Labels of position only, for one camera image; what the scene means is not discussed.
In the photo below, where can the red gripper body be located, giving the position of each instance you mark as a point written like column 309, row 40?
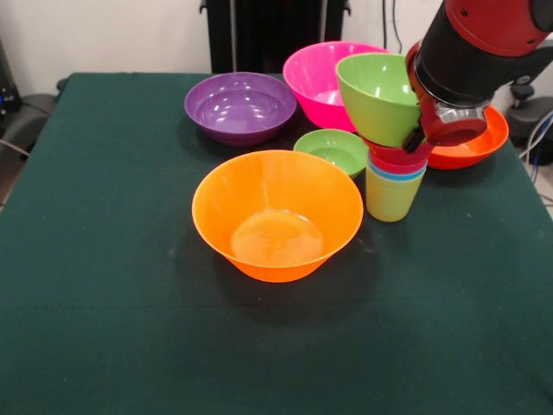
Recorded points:
column 432, row 123

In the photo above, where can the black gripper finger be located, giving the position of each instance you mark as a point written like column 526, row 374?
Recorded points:
column 415, row 140

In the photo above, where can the red cup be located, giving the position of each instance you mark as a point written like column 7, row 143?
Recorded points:
column 393, row 168

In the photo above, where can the large green bowl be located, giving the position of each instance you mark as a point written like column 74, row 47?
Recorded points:
column 384, row 119

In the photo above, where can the blue cup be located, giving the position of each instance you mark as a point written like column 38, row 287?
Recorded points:
column 378, row 175

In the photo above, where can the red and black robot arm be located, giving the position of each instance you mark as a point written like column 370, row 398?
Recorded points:
column 479, row 47

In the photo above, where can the red-orange bowl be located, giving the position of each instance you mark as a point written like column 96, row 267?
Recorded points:
column 475, row 153

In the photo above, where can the yellow cup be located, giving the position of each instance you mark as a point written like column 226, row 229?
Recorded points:
column 391, row 203

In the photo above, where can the small green bowl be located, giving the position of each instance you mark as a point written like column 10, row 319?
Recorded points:
column 332, row 149

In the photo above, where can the black equipment with knob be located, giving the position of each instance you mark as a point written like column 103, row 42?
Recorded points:
column 533, row 119

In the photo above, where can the pink bowl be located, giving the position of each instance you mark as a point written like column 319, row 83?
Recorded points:
column 311, row 82

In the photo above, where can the large orange bowl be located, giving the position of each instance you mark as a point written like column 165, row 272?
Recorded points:
column 276, row 203

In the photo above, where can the purple bowl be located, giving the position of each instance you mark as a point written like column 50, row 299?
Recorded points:
column 239, row 108

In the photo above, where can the dark green tablecloth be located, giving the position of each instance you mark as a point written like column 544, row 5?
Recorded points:
column 129, row 337

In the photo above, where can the black table clamp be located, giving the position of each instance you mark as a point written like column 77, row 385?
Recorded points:
column 62, row 84

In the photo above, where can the black electronics box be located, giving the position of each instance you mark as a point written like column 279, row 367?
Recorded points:
column 8, row 95

